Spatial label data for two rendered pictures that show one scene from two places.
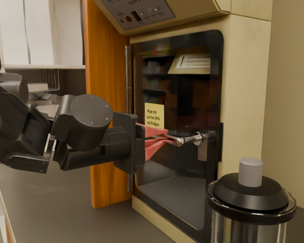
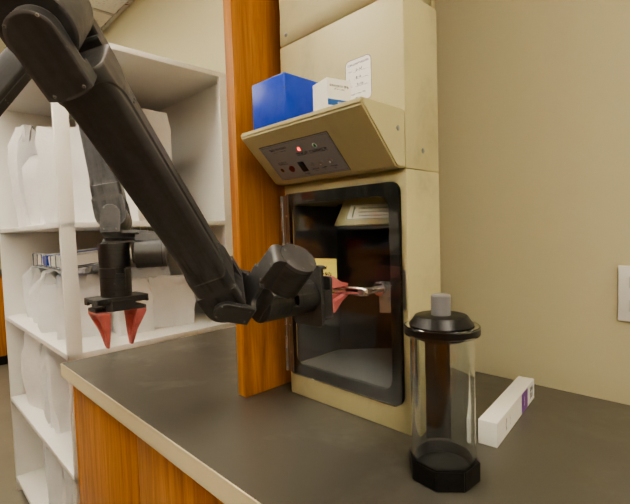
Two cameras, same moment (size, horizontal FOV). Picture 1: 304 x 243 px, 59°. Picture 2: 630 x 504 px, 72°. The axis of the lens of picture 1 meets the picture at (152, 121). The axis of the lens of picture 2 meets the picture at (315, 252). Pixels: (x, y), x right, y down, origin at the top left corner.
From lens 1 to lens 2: 0.31 m
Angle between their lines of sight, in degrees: 12
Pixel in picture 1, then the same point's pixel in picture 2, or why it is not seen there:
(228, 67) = (407, 216)
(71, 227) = (226, 416)
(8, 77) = (150, 236)
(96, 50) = (246, 202)
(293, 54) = (457, 202)
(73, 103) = (283, 251)
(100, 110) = (304, 258)
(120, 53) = (271, 204)
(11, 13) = (76, 151)
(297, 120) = (470, 274)
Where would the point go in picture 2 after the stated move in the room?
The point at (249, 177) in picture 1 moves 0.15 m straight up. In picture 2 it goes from (441, 307) to (439, 202)
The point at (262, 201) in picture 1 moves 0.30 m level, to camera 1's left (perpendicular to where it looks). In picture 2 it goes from (455, 323) to (233, 340)
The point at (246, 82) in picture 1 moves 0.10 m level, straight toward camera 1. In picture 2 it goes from (422, 230) to (427, 231)
